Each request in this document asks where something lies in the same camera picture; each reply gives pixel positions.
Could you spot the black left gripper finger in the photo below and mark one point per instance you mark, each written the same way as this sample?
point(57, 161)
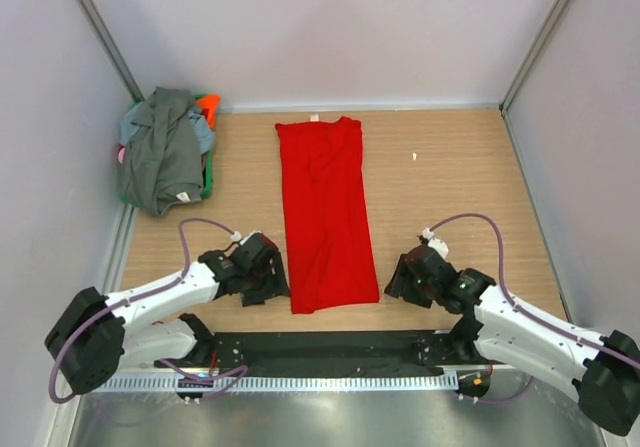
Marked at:
point(279, 282)
point(253, 299)

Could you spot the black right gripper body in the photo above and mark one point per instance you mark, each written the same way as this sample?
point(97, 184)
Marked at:
point(419, 293)

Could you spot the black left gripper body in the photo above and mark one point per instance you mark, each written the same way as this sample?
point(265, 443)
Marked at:
point(257, 281)

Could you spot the red t-shirt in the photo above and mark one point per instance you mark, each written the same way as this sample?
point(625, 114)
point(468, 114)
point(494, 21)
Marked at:
point(329, 251)

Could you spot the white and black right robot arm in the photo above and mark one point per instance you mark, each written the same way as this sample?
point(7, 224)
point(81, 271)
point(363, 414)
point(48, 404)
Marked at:
point(599, 372)

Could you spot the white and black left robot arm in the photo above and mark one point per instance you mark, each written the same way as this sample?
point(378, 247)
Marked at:
point(98, 335)

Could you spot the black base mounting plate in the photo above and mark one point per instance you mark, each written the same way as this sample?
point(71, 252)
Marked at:
point(337, 355)

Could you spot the green plastic basket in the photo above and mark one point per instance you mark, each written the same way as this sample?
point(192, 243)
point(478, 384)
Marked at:
point(206, 137)

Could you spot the grey t-shirt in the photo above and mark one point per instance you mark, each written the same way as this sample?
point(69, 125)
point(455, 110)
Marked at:
point(161, 165)

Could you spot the orange garment in basket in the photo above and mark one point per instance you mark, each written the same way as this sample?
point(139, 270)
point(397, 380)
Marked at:
point(209, 105)

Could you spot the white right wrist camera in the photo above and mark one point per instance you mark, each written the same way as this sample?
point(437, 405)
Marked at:
point(429, 238)

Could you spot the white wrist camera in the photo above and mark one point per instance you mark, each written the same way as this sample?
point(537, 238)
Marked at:
point(238, 239)
point(429, 238)

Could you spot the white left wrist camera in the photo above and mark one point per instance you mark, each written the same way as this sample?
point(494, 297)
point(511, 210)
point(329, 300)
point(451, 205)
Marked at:
point(238, 239)

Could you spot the white slotted cable duct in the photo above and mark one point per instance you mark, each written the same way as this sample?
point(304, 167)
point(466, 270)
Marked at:
point(167, 382)

